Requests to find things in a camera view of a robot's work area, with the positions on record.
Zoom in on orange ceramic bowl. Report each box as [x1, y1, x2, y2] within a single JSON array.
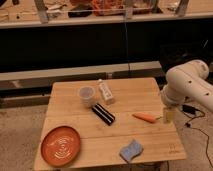
[[41, 126, 81, 167]]

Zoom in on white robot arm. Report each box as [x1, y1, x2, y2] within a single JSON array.
[[160, 60, 213, 123]]

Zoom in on black power adapter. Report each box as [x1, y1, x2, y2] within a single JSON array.
[[182, 105, 196, 114]]

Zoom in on orange carrot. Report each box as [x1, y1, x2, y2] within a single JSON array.
[[132, 113, 161, 123]]

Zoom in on blue sponge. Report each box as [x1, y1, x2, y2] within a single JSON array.
[[119, 139, 144, 163]]

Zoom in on black bin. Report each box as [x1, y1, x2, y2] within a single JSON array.
[[159, 43, 213, 72]]

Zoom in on black striped box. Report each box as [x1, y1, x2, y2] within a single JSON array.
[[92, 103, 115, 125]]

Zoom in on white tube bottle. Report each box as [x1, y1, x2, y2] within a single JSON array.
[[98, 79, 115, 105]]

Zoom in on clear plastic cup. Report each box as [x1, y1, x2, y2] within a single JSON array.
[[78, 86, 96, 108]]

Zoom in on black cable on floor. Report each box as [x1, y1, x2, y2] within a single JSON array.
[[180, 104, 213, 168]]

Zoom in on black hanging cable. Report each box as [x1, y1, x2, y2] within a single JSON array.
[[123, 14, 132, 79]]

